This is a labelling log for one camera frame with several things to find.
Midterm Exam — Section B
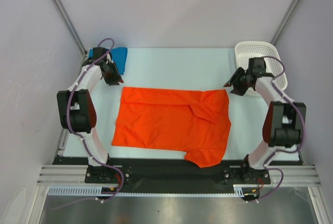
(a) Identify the orange t shirt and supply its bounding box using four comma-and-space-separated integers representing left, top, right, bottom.
112, 87, 232, 168

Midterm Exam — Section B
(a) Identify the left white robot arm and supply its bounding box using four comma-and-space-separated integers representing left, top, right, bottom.
57, 47, 127, 182

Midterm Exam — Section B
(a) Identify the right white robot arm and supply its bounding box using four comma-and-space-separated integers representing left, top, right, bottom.
224, 68, 306, 183

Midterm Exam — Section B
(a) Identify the white plastic basket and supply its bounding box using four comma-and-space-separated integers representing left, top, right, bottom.
234, 41, 288, 97

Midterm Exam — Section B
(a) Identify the folded blue t shirt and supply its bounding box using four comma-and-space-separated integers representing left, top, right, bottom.
88, 47, 128, 75

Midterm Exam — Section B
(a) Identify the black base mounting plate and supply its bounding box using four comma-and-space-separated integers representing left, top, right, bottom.
52, 157, 304, 195

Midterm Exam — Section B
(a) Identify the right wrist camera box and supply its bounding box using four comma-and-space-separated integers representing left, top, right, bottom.
248, 57, 266, 77

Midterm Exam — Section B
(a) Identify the white slotted cable duct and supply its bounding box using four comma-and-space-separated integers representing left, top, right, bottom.
48, 184, 261, 197

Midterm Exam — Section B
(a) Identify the left aluminium corner post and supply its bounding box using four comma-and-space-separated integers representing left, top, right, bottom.
51, 0, 87, 57

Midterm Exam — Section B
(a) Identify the aluminium corner post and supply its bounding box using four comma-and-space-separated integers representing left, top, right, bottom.
51, 0, 87, 57
270, 0, 302, 45

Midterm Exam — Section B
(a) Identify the right aluminium corner post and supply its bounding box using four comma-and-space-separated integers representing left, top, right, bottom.
270, 0, 302, 45

